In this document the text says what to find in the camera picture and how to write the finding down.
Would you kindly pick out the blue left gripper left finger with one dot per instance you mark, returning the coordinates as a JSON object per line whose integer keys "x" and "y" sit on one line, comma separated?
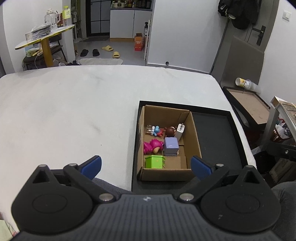
{"x": 91, "y": 167}

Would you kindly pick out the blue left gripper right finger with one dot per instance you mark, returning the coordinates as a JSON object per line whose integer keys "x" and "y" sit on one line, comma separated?
{"x": 200, "y": 168}

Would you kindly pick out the brown cardboard box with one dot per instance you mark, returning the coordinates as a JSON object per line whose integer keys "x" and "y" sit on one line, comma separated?
{"x": 177, "y": 168}

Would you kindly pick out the purple bunny cube toy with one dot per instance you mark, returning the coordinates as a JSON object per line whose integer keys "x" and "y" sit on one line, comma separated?
{"x": 171, "y": 146}

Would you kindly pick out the green hexagonal container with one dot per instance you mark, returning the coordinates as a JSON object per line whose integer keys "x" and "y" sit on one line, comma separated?
{"x": 155, "y": 162}

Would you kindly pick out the white charger block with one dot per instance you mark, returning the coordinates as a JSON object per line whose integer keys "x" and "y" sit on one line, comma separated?
{"x": 179, "y": 131}

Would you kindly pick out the brown-haired doll head figurine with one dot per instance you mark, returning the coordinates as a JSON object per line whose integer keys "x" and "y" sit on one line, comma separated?
{"x": 170, "y": 131}

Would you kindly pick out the pink doll figurine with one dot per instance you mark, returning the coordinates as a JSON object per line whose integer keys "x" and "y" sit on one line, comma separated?
{"x": 153, "y": 147}

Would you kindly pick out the blue smurf figurine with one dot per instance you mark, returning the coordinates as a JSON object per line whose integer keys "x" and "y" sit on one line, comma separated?
{"x": 155, "y": 131}

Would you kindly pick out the black shallow tray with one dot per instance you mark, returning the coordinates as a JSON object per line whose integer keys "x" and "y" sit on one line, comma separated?
{"x": 209, "y": 133}

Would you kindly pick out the black framed brown board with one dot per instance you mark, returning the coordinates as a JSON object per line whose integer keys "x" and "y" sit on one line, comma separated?
{"x": 252, "y": 107}

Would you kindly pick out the yellow paper cup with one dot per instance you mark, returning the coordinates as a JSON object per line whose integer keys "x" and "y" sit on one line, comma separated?
{"x": 247, "y": 84}

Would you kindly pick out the right black slipper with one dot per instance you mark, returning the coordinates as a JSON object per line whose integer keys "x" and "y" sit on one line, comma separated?
{"x": 95, "y": 53}

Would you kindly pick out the black slipper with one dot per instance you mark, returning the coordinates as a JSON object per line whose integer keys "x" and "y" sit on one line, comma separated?
{"x": 84, "y": 53}
{"x": 95, "y": 53}

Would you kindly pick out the right yellow slipper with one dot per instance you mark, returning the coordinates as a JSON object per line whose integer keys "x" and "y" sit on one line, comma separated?
{"x": 116, "y": 54}

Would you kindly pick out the yellow slipper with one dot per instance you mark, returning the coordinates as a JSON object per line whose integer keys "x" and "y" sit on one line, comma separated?
{"x": 107, "y": 48}
{"x": 116, "y": 54}

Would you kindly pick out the left black slipper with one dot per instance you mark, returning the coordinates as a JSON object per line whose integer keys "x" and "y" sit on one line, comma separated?
{"x": 84, "y": 53}

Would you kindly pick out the left yellow slipper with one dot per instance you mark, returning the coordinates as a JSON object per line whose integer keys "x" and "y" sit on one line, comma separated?
{"x": 107, "y": 48}

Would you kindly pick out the orange cardboard box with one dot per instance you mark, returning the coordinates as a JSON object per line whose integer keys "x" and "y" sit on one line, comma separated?
{"x": 139, "y": 41}

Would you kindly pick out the yellow side table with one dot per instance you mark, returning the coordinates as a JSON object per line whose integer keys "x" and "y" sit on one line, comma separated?
{"x": 45, "y": 43}

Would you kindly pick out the white cabinet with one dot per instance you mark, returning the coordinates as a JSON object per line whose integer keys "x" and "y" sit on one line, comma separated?
{"x": 125, "y": 23}

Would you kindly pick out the glass jar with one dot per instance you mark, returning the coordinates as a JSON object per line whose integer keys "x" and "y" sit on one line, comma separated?
{"x": 51, "y": 18}

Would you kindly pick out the black hanging clothes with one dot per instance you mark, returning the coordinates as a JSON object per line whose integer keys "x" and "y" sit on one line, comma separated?
{"x": 242, "y": 13}

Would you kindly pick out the black door handle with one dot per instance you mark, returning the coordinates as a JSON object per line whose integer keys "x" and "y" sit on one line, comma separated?
{"x": 260, "y": 34}

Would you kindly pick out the white wall switch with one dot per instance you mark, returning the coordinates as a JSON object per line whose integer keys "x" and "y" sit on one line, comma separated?
{"x": 286, "y": 15}

